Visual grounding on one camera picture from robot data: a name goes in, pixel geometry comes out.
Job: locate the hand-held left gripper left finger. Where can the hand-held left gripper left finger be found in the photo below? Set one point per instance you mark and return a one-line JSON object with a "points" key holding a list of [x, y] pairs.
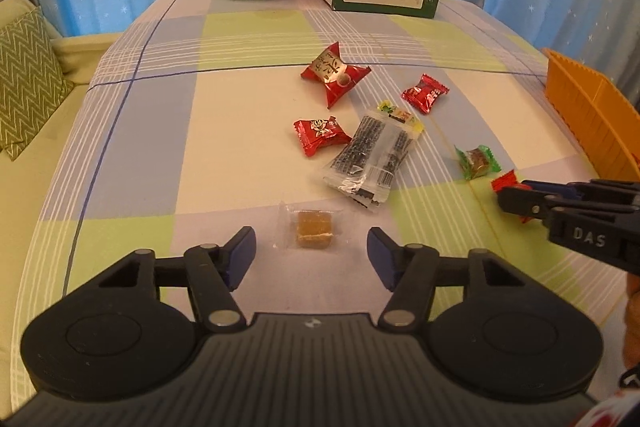
{"points": [[241, 253]]}

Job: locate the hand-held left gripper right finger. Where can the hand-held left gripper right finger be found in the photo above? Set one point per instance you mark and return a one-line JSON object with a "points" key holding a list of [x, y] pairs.
{"points": [[378, 253]]}

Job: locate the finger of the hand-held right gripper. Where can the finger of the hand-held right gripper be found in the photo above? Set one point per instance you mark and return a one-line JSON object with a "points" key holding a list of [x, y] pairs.
{"points": [[610, 189], [522, 202]]}

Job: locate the green brown candy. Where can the green brown candy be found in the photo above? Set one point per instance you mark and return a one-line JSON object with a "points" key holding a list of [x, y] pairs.
{"points": [[477, 162]]}

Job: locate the clear brown candy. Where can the clear brown candy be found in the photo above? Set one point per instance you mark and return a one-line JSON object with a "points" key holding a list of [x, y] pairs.
{"points": [[310, 227]]}

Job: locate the orange plastic tray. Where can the orange plastic tray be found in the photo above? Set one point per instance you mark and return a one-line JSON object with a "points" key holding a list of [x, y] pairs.
{"points": [[585, 107]]}

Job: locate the red candy with face print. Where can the red candy with face print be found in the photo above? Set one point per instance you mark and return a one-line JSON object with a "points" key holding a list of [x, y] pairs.
{"points": [[320, 134]]}

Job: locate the plaid tablecloth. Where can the plaid tablecloth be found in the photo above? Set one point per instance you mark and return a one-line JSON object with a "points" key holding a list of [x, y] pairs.
{"points": [[200, 132]]}

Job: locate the small red candy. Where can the small red candy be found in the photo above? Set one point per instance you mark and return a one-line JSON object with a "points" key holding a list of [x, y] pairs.
{"points": [[425, 93]]}

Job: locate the large red snack packet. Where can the large red snack packet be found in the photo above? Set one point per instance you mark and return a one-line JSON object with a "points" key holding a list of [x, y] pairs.
{"points": [[334, 74]]}

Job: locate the light green sofa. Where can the light green sofa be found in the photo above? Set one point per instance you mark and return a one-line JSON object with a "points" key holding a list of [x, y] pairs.
{"points": [[35, 217]]}

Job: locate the green zigzag pillow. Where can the green zigzag pillow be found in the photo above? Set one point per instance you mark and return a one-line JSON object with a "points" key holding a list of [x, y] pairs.
{"points": [[25, 77]]}

